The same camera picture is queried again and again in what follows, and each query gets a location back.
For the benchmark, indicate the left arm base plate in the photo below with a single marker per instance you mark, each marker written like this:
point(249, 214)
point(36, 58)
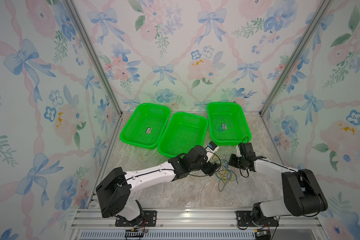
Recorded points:
point(148, 219)

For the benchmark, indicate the right green plastic basket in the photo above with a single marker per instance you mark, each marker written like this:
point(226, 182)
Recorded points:
point(232, 115)

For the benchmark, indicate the aluminium corner post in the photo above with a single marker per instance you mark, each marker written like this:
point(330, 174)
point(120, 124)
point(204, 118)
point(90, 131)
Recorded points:
point(82, 32)
point(317, 18)

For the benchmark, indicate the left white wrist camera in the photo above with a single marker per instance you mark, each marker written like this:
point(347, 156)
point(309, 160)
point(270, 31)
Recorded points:
point(211, 149)

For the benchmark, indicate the middle green plastic basket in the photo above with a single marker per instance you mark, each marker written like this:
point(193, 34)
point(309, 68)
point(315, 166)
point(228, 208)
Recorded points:
point(184, 132)

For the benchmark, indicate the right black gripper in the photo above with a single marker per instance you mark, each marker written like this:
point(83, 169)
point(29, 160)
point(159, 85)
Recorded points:
point(231, 161)

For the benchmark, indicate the left aluminium corner post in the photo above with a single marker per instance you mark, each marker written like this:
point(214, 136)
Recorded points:
point(82, 32)

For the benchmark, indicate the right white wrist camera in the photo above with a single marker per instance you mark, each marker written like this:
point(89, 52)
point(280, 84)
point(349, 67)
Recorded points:
point(246, 150)

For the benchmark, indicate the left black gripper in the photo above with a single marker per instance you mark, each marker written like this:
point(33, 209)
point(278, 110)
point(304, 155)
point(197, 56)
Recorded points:
point(208, 170)

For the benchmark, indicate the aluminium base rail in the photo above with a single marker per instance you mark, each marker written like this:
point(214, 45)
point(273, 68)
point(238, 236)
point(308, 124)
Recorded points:
point(194, 224)

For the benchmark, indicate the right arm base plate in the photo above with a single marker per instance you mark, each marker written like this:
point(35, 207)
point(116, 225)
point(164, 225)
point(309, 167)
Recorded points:
point(247, 219)

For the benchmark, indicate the left basket barcode sticker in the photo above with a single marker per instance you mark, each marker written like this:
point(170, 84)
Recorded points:
point(148, 130)

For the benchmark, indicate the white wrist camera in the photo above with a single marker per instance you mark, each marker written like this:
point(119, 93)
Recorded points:
point(246, 150)
point(211, 149)

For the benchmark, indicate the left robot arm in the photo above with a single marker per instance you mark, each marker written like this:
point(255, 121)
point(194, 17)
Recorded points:
point(114, 190)

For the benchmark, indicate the left green plastic basket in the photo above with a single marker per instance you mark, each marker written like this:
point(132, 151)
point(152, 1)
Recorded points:
point(145, 116)

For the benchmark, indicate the right aluminium corner post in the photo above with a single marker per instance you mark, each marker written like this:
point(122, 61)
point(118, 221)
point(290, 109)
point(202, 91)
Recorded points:
point(317, 18)

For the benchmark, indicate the green plastic basket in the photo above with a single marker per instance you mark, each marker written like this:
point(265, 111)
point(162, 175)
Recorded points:
point(184, 132)
point(145, 116)
point(232, 115)

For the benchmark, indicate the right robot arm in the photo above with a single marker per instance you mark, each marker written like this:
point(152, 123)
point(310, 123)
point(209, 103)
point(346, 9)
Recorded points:
point(302, 194)

